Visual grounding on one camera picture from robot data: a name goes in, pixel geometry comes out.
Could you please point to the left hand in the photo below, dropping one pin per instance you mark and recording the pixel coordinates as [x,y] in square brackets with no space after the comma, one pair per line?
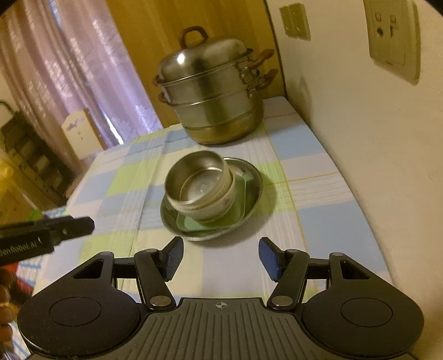
[8,313]

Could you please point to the yellow plastic bag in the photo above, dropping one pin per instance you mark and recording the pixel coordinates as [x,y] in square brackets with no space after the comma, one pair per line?
[7,181]

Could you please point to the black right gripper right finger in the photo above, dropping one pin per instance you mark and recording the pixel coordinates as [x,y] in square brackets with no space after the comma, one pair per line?
[286,268]

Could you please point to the small stainless steel bowl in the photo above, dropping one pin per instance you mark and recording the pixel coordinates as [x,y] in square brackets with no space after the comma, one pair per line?
[197,178]

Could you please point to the checkered pastel tablecloth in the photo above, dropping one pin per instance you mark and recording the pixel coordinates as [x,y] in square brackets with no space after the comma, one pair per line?
[255,250]

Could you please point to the white wooden chair back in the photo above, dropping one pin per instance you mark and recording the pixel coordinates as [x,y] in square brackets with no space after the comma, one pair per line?
[82,134]

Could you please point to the dark metal rack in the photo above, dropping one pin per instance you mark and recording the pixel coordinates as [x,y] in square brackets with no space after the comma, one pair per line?
[37,161]

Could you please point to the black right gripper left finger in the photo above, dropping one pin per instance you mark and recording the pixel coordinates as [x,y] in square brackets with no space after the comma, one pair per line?
[154,269]

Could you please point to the stainless steel steamer pot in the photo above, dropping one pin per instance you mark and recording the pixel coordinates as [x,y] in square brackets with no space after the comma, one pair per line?
[214,86]

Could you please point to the beige wall switch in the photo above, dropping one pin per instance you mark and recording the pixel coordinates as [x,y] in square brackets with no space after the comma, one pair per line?
[295,21]

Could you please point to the white floral ceramic bowl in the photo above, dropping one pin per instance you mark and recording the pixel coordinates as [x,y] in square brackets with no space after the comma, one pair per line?
[206,196]

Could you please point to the purple lace curtain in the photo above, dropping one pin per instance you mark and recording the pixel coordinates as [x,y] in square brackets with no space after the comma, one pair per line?
[59,57]

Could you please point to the beige wall socket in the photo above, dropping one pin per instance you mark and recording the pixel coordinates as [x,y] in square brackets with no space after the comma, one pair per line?
[394,37]

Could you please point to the large stainless steel plate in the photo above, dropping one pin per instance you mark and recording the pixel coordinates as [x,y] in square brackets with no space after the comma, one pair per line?
[249,187]

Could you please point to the green square plastic plate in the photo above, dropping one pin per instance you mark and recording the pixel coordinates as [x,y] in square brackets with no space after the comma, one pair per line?
[234,215]

